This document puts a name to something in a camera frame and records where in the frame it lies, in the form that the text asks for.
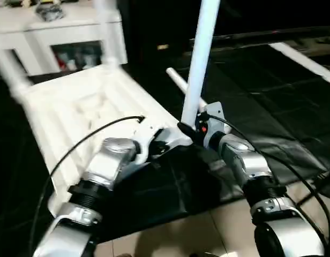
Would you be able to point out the black work mat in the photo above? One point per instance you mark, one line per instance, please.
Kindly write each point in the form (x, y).
(272, 96)

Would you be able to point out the white plastic table leg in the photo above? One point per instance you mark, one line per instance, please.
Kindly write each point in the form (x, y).
(111, 32)
(200, 59)
(178, 80)
(9, 69)

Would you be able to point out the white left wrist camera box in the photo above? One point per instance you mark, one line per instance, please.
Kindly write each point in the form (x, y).
(146, 136)

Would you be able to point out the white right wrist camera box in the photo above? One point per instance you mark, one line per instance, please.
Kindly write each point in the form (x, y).
(213, 120)

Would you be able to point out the white plastic table top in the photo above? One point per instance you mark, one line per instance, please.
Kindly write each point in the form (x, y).
(84, 107)

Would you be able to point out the black metal bar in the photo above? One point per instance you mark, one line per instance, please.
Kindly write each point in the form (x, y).
(272, 36)

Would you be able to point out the white glass-door cabinet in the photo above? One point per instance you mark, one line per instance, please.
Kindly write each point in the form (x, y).
(42, 32)

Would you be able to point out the crumpled silver object on cabinet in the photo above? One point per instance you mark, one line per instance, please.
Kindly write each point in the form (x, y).
(50, 10)

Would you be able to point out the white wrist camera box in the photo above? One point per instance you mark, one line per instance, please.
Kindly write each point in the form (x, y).
(146, 136)
(213, 120)

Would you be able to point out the small yellow label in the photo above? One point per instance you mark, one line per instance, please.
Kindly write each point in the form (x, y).
(163, 47)

